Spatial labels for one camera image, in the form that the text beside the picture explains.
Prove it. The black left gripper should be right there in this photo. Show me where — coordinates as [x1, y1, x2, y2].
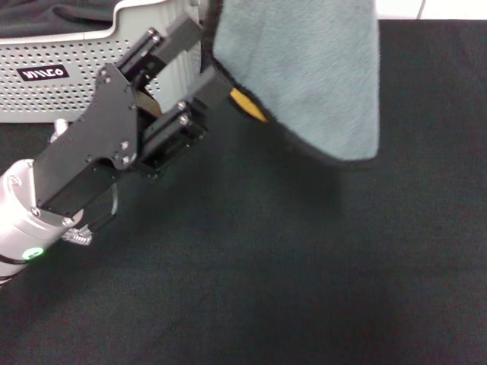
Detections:
[35, 14, 233, 221]

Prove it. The grey towel with black trim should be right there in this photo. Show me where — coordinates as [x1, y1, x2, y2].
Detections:
[200, 0, 382, 173]

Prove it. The grey perforated storage box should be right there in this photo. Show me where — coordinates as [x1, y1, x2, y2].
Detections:
[0, 0, 203, 125]

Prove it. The black tablecloth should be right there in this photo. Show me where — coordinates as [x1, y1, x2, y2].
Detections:
[0, 18, 487, 365]

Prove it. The silver connector plug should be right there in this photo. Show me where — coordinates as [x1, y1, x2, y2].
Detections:
[48, 119, 70, 144]

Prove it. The dark cloth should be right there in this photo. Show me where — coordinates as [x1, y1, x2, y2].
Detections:
[0, 0, 119, 40]

